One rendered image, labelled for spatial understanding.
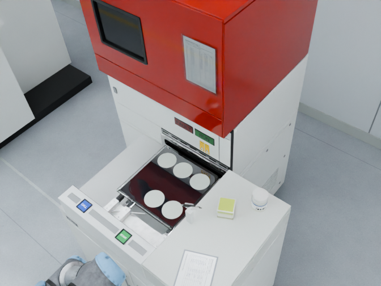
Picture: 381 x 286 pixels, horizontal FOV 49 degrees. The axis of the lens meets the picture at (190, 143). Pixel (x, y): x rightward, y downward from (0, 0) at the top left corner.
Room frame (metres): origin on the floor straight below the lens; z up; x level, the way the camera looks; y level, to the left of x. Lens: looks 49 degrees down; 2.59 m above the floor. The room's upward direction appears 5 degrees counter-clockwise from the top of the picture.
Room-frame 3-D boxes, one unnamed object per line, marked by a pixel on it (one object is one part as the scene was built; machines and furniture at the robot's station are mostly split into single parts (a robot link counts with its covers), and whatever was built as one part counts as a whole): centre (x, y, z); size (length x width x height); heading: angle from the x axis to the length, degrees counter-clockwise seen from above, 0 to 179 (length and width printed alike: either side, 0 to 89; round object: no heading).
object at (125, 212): (1.07, 0.35, 0.89); 0.08 x 0.03 x 0.03; 137
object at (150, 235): (1.02, 0.29, 0.87); 0.36 x 0.08 x 0.03; 47
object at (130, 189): (1.22, 0.12, 0.90); 0.34 x 0.34 x 0.01; 47
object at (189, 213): (0.98, 0.02, 1.03); 0.06 x 0.04 x 0.13; 137
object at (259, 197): (1.01, -0.28, 1.01); 0.07 x 0.07 x 0.10
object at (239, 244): (0.89, -0.09, 0.89); 0.62 x 0.35 x 0.14; 137
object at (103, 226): (1.00, 0.42, 0.89); 0.55 x 0.09 x 0.14; 47
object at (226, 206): (0.99, -0.13, 1.00); 0.07 x 0.07 x 0.07; 74
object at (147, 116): (1.52, 0.11, 1.02); 0.82 x 0.03 x 0.40; 47
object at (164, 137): (1.39, -0.01, 0.89); 0.44 x 0.02 x 0.10; 47
